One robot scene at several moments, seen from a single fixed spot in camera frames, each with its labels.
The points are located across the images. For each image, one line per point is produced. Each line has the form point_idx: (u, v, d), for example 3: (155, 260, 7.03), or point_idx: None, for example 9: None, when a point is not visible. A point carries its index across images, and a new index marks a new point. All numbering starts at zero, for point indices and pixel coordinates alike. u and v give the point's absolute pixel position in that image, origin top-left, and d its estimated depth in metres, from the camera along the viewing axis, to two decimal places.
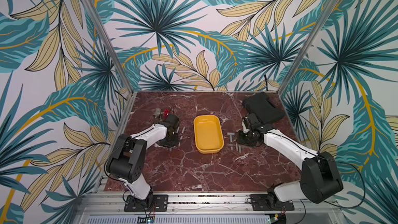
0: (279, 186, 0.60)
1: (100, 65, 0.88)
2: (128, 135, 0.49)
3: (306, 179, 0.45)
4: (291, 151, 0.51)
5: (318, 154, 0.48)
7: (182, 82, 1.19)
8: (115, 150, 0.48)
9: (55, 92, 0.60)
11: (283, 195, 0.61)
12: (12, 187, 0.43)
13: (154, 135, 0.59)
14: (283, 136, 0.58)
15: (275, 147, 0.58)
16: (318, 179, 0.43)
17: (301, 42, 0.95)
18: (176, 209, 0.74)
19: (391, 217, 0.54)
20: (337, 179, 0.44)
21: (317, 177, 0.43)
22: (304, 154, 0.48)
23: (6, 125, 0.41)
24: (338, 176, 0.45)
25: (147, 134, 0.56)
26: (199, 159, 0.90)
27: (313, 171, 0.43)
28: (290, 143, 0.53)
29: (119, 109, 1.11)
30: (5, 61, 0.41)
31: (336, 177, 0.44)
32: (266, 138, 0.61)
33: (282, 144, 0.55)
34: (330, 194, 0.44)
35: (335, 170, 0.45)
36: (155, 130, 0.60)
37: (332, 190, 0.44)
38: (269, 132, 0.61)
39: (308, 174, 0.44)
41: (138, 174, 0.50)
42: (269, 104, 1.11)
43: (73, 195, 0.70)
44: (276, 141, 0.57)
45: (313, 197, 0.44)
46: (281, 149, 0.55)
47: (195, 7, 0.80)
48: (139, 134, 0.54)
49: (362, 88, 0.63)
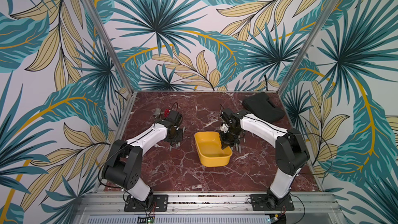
0: (272, 183, 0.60)
1: (100, 65, 0.88)
2: (124, 142, 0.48)
3: (279, 155, 0.50)
4: (265, 132, 0.55)
5: (288, 131, 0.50)
7: (182, 82, 1.19)
8: (110, 157, 0.46)
9: (55, 92, 0.60)
11: (278, 190, 0.63)
12: (12, 187, 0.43)
13: (152, 139, 0.56)
14: (257, 119, 0.62)
15: (250, 129, 0.62)
16: (290, 153, 0.48)
17: (301, 42, 0.95)
18: (176, 209, 0.74)
19: (391, 217, 0.54)
20: (304, 150, 0.51)
21: (289, 152, 0.48)
22: (277, 132, 0.53)
23: (6, 125, 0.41)
24: (305, 148, 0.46)
25: (145, 139, 0.52)
26: (199, 159, 0.90)
27: (286, 148, 0.48)
28: (265, 125, 0.57)
29: (120, 109, 1.12)
30: (5, 61, 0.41)
31: (304, 149, 0.51)
32: (242, 123, 0.64)
33: (257, 127, 0.58)
34: (300, 165, 0.50)
35: (302, 143, 0.50)
36: (153, 134, 0.57)
37: (302, 161, 0.50)
38: (245, 116, 0.65)
39: (280, 151, 0.49)
41: (133, 182, 0.48)
42: (269, 104, 1.11)
43: (73, 195, 0.70)
44: (252, 124, 0.60)
45: (286, 170, 0.50)
46: (256, 131, 0.59)
47: (195, 7, 0.80)
48: (137, 139, 0.51)
49: (362, 88, 0.63)
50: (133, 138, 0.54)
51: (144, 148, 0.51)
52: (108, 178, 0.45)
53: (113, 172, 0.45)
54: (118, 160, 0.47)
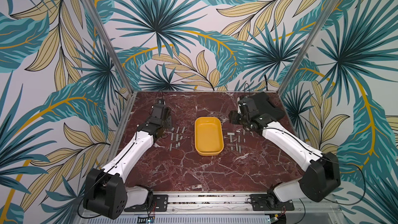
0: (279, 186, 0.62)
1: (100, 65, 0.88)
2: (99, 171, 0.42)
3: (308, 181, 0.44)
4: (295, 151, 0.48)
5: (323, 155, 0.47)
7: (182, 82, 1.19)
8: (88, 191, 0.40)
9: (55, 92, 0.60)
11: (282, 194, 0.61)
12: (12, 187, 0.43)
13: (133, 156, 0.49)
14: (286, 135, 0.52)
15: (275, 142, 0.54)
16: (323, 182, 0.42)
17: (301, 42, 0.95)
18: (176, 209, 0.74)
19: (391, 217, 0.54)
20: (337, 178, 0.44)
21: (322, 181, 0.42)
22: (310, 155, 0.46)
23: (6, 125, 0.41)
24: (338, 176, 0.44)
25: (125, 160, 0.46)
26: (199, 159, 0.90)
27: (320, 175, 0.41)
28: (295, 143, 0.49)
29: (119, 109, 1.11)
30: (5, 61, 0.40)
31: (337, 178, 0.44)
32: (269, 132, 0.55)
33: (284, 143, 0.51)
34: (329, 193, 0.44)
35: (337, 172, 0.44)
36: (134, 151, 0.49)
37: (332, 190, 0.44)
38: (271, 127, 0.56)
39: (312, 178, 0.42)
41: (121, 207, 0.44)
42: (269, 104, 1.11)
43: (73, 195, 0.70)
44: (280, 138, 0.52)
45: (313, 196, 0.44)
46: (283, 145, 0.52)
47: (194, 7, 0.80)
48: (115, 163, 0.45)
49: (362, 88, 0.63)
50: (112, 164, 0.44)
51: (126, 170, 0.46)
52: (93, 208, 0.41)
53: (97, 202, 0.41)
54: (99, 188, 0.45)
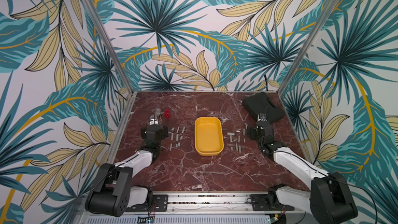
0: (282, 190, 0.65)
1: (100, 65, 0.88)
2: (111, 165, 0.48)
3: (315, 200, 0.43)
4: (300, 170, 0.50)
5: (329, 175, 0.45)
7: (182, 82, 1.19)
8: (97, 182, 0.43)
9: (55, 92, 0.60)
11: (284, 197, 0.61)
12: (12, 187, 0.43)
13: (139, 163, 0.56)
14: (292, 154, 0.57)
15: (284, 164, 0.57)
16: (329, 200, 0.41)
17: (301, 42, 0.95)
18: (176, 209, 0.74)
19: (391, 217, 0.54)
20: (350, 202, 0.42)
21: (328, 199, 0.41)
22: (314, 173, 0.47)
23: (6, 125, 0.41)
24: (351, 199, 0.42)
25: (132, 162, 0.52)
26: (199, 159, 0.90)
27: (325, 192, 0.42)
28: (300, 163, 0.52)
29: (119, 109, 1.11)
30: (5, 61, 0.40)
31: (349, 201, 0.42)
32: (277, 155, 0.60)
33: (291, 163, 0.54)
34: (343, 220, 0.41)
35: (347, 194, 0.42)
36: (140, 157, 0.57)
37: (346, 216, 0.41)
38: (279, 150, 0.61)
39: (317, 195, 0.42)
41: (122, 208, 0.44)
42: (268, 104, 1.11)
43: (73, 195, 0.70)
44: (287, 159, 0.56)
45: (323, 221, 0.42)
46: (290, 166, 0.54)
47: (194, 7, 0.80)
48: (124, 162, 0.51)
49: (362, 88, 0.63)
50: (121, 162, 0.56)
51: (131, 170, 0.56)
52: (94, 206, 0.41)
53: (102, 198, 0.42)
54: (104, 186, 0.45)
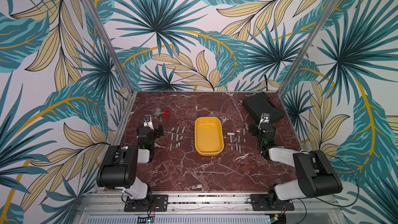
0: (279, 185, 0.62)
1: (100, 65, 0.88)
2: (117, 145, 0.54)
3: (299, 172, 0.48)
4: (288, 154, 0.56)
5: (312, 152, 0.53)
7: (182, 82, 1.19)
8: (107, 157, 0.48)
9: (55, 92, 0.60)
11: (282, 191, 0.62)
12: (12, 187, 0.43)
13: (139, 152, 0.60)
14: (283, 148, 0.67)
15: (278, 159, 0.63)
16: (308, 167, 0.47)
17: (301, 42, 0.95)
18: (176, 209, 0.74)
19: (391, 217, 0.54)
20: (331, 172, 0.46)
21: (307, 167, 0.47)
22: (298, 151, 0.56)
23: (6, 125, 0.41)
24: (331, 170, 0.46)
25: None
26: (199, 159, 0.90)
27: (304, 160, 0.48)
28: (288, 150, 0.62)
29: (119, 109, 1.11)
30: (5, 61, 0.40)
31: (329, 171, 0.46)
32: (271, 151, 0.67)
33: (282, 153, 0.60)
34: (324, 188, 0.44)
35: (327, 165, 0.47)
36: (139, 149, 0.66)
37: (327, 184, 0.44)
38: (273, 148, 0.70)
39: (299, 166, 0.48)
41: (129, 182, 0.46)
42: (269, 104, 1.11)
43: (73, 195, 0.70)
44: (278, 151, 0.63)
45: (308, 192, 0.45)
46: (282, 157, 0.60)
47: (194, 7, 0.80)
48: None
49: (362, 88, 0.63)
50: None
51: None
52: (105, 178, 0.44)
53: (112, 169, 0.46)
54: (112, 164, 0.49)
